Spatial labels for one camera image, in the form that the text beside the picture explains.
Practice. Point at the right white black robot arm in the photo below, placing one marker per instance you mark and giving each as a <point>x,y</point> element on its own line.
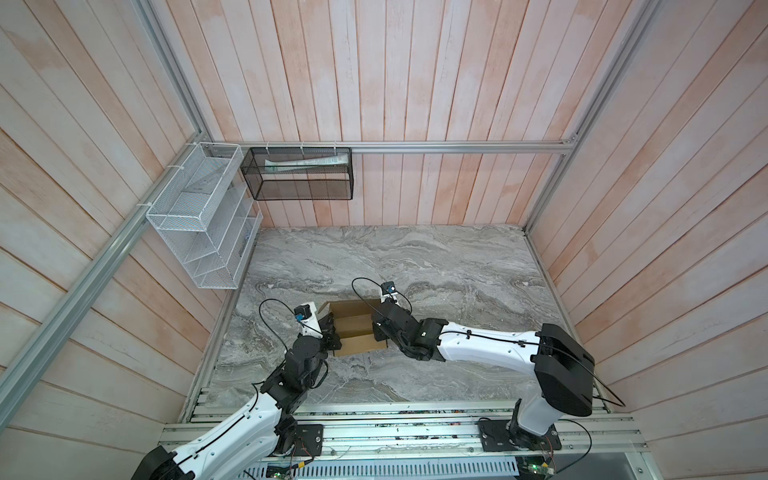
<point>563,369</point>

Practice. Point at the black wire mesh basket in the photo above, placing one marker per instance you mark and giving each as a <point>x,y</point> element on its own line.
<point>296,186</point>

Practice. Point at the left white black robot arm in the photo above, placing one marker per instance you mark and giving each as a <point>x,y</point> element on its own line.
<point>263,426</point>

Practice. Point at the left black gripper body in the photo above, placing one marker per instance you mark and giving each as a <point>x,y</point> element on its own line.
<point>327,343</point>

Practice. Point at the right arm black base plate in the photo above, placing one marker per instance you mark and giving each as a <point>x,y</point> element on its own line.
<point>500,436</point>

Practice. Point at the paper sheet in basket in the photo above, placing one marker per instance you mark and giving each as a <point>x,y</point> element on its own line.
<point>322,164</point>

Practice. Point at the aluminium frame rail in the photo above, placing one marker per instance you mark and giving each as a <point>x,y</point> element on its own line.
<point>423,147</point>

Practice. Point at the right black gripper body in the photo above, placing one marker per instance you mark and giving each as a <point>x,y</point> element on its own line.
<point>379,333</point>

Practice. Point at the white wire mesh shelf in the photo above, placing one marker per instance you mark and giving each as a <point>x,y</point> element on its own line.
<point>204,215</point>

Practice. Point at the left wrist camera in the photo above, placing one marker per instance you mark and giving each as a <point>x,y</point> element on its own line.
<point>306,316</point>

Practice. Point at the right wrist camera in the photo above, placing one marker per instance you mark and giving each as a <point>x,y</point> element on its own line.
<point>389,293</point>

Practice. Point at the brown cardboard box sheet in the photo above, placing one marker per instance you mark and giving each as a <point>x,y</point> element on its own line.
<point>353,325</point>

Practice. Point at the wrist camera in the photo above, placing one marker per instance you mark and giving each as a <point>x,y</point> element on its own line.
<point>389,293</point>
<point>306,316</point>

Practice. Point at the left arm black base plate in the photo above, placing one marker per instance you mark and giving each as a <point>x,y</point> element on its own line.
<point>299,439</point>

